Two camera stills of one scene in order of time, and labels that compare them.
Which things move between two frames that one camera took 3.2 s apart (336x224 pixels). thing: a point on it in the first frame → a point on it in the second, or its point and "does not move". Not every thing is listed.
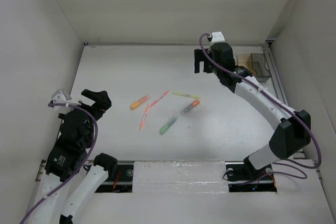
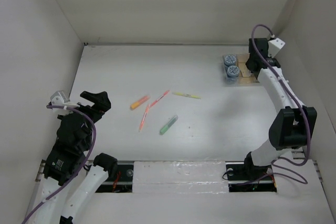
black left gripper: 103,101 does not move
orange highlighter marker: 136,104 does not move
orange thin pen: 144,118 does not move
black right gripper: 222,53 → 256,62
